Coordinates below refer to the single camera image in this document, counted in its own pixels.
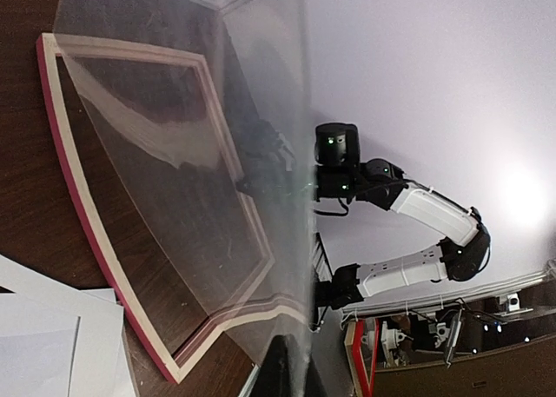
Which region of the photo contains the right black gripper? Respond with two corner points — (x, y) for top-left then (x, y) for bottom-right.
(234, 120), (296, 197)

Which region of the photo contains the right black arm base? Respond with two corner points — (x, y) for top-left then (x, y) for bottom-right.
(314, 264), (364, 310)

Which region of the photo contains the white photo mat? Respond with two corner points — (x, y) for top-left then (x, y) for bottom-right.
(1, 257), (139, 396)

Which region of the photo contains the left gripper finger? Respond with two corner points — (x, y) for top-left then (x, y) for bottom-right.
(254, 335), (313, 397)

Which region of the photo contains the clear acrylic sheet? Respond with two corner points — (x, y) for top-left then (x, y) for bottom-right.
(53, 0), (313, 369)

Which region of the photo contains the pink wooden picture frame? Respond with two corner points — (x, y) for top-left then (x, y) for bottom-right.
(36, 33), (307, 384)

